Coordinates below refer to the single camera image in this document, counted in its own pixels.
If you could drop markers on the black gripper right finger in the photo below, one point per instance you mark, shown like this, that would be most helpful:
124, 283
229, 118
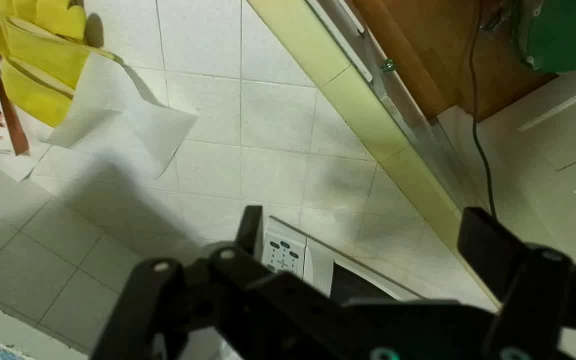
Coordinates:
535, 293

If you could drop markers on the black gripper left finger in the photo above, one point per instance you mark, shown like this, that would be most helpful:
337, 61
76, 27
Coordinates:
168, 300

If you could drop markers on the white microwave oven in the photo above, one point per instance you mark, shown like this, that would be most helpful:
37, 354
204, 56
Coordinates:
285, 253

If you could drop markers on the white paper sheet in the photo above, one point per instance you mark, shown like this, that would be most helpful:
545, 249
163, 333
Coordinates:
120, 127

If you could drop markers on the green bin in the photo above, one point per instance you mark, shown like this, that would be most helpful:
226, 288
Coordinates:
560, 32

